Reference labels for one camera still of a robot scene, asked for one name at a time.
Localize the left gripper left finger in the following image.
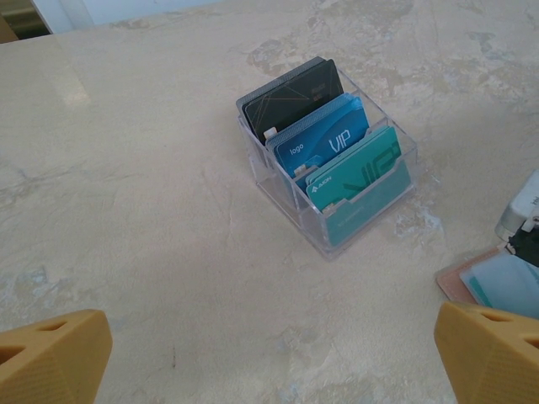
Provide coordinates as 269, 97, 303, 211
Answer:
0, 309, 114, 404

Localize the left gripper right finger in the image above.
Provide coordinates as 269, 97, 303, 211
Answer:
434, 300, 539, 404

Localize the pink card holder wallet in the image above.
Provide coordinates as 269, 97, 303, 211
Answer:
435, 246, 539, 321

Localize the teal card stack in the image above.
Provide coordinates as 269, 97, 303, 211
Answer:
305, 125, 412, 247

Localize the blue VIP card stack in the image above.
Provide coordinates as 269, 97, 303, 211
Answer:
265, 93, 371, 178

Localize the black card stack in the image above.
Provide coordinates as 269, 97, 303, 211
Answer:
237, 57, 345, 146

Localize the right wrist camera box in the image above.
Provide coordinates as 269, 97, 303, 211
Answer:
494, 169, 539, 244

